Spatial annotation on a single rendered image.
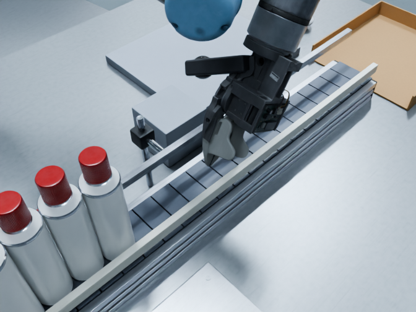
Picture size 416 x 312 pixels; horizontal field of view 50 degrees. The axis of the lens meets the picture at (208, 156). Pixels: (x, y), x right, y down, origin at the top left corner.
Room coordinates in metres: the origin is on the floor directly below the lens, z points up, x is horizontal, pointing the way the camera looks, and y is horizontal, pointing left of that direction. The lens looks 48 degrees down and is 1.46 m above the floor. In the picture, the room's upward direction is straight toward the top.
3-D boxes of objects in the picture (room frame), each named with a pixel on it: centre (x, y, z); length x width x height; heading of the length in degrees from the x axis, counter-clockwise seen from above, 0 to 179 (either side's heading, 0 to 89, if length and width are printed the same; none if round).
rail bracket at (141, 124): (0.49, 0.09, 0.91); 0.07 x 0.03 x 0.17; 44
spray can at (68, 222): (0.31, 0.18, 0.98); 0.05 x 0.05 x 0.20
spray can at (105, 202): (0.34, 0.13, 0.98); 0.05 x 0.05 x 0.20
